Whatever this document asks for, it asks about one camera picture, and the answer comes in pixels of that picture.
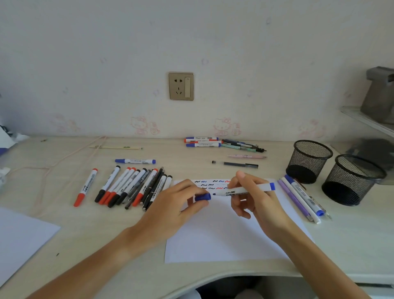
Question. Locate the person's left forearm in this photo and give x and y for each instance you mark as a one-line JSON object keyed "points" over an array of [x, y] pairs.
{"points": [[86, 271]]}

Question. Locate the blue item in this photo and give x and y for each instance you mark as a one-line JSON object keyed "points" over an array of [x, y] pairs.
{"points": [[2, 151]]}

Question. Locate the crumpled white tissue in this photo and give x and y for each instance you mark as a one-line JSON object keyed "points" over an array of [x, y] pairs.
{"points": [[3, 177]]}

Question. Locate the red-capped white marker pen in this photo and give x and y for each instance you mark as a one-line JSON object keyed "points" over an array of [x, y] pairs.
{"points": [[128, 177], [86, 186], [123, 177], [149, 181]]}

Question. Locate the pink slim pen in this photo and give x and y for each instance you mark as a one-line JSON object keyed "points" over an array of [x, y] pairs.
{"points": [[246, 156]]}

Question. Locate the light wooden table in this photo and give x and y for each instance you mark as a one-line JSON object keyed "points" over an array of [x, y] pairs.
{"points": [[77, 228]]}

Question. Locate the blank white paper sheet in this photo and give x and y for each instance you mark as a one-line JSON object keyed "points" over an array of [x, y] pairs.
{"points": [[21, 240]]}

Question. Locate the blue marker cap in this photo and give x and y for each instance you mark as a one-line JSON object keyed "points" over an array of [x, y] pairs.
{"points": [[201, 197]]}

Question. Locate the white paper sheet with squiggles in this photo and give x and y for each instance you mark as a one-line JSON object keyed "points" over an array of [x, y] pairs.
{"points": [[215, 243]]}

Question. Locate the black mesh cup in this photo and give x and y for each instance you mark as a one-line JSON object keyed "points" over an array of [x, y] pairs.
{"points": [[307, 163], [351, 181]]}

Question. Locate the person's right hand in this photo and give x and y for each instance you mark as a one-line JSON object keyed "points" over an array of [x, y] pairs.
{"points": [[267, 212]]}

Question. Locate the white plastic bag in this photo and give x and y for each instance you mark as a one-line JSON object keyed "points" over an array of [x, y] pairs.
{"points": [[7, 138]]}

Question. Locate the white slim pen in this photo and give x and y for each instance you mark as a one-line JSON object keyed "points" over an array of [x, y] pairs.
{"points": [[316, 219]]}

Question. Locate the clear acrylic rack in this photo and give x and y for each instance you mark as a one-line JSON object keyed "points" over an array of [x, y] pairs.
{"points": [[366, 121]]}

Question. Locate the paper-wrapped chopsticks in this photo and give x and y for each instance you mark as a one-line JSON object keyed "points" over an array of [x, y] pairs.
{"points": [[117, 147]]}

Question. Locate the person's right forearm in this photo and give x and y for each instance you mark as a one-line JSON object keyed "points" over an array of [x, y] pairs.
{"points": [[320, 265]]}

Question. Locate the purple slim pen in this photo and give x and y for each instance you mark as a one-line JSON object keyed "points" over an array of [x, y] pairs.
{"points": [[292, 197]]}

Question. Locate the black gel pen clear grip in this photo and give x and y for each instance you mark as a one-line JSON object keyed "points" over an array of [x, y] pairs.
{"points": [[240, 165]]}

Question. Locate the black slim pen silver tip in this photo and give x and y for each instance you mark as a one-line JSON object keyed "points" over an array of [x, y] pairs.
{"points": [[154, 189], [160, 172]]}

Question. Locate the pile of assorted pens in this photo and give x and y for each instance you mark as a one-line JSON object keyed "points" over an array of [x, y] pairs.
{"points": [[203, 144]]}

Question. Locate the person's left hand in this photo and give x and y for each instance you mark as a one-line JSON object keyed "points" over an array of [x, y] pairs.
{"points": [[166, 218]]}

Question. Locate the gold wall socket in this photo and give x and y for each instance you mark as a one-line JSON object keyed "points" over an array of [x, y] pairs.
{"points": [[176, 87]]}

